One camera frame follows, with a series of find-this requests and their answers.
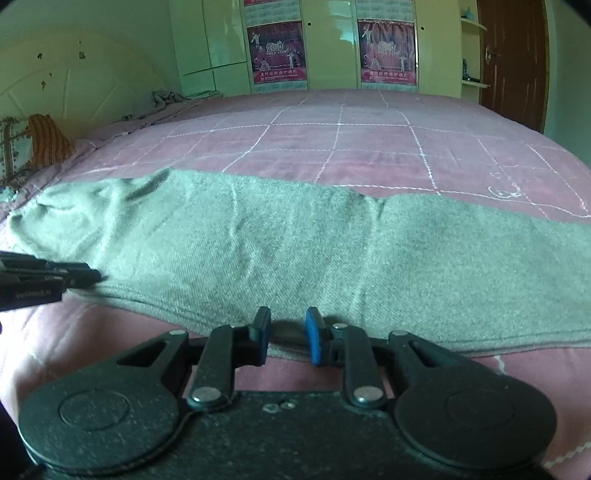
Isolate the grey knit pant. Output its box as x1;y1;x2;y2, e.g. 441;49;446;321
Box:
6;169;590;356

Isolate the green floral pillow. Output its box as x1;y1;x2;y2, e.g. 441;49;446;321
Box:
0;117;33;190

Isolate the orange striped pillow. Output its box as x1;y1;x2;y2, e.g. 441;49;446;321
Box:
27;114;75;170

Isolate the pink checked bedspread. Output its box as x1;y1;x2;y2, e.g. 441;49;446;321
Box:
1;90;590;479

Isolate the cream bed headboard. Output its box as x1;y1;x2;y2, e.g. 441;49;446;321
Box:
1;29;167;140

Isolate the grey crumpled cloth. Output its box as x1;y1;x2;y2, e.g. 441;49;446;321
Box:
121;90;222;121

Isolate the red calendar poster left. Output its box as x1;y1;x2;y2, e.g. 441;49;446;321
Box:
243;0;308;93

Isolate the red calendar poster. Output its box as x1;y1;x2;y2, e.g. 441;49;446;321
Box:
243;0;308;93
356;0;418;92

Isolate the red calendar poster right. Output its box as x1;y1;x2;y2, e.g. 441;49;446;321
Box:
356;0;418;92

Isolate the green wardrobe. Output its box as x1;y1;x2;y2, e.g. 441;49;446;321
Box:
169;1;487;102

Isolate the brown wooden door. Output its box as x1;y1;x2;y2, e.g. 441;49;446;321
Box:
478;0;549;132

